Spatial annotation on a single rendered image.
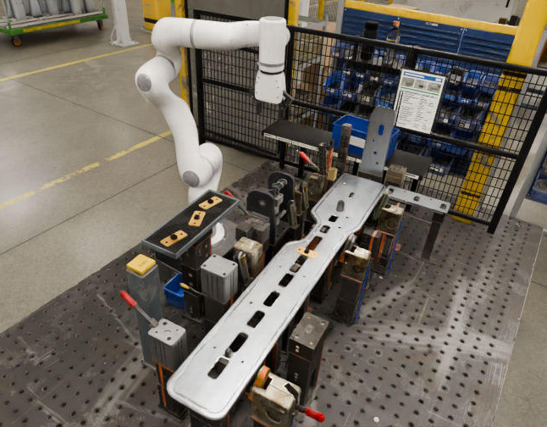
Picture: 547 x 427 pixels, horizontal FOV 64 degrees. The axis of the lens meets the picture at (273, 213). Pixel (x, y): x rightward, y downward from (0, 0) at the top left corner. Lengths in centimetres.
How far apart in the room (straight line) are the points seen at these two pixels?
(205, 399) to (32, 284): 215
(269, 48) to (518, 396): 219
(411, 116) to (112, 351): 174
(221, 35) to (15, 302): 219
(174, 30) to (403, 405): 146
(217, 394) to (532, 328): 237
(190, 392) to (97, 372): 55
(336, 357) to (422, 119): 127
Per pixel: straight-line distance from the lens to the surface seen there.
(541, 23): 227
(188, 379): 127
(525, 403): 282
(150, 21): 927
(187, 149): 172
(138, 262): 137
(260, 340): 134
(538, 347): 314
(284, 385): 119
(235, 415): 155
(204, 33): 154
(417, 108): 236
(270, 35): 147
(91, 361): 175
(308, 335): 133
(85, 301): 196
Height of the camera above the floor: 204
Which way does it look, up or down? 35 degrees down
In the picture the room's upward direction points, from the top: 4 degrees clockwise
